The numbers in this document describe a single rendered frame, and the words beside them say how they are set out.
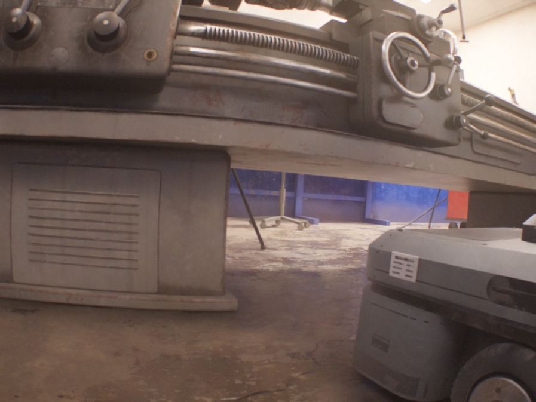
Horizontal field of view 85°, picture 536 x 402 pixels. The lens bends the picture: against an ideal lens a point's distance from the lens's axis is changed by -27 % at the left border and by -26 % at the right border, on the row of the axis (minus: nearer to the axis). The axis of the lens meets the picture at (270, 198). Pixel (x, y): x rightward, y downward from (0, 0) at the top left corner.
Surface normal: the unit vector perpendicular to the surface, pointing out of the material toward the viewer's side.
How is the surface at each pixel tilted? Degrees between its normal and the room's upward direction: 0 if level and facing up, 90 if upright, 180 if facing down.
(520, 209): 90
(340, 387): 0
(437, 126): 90
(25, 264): 90
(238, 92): 90
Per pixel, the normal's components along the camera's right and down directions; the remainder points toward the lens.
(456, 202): -0.76, -0.04
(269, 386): 0.07, -1.00
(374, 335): -0.91, -0.05
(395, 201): 0.35, 0.04
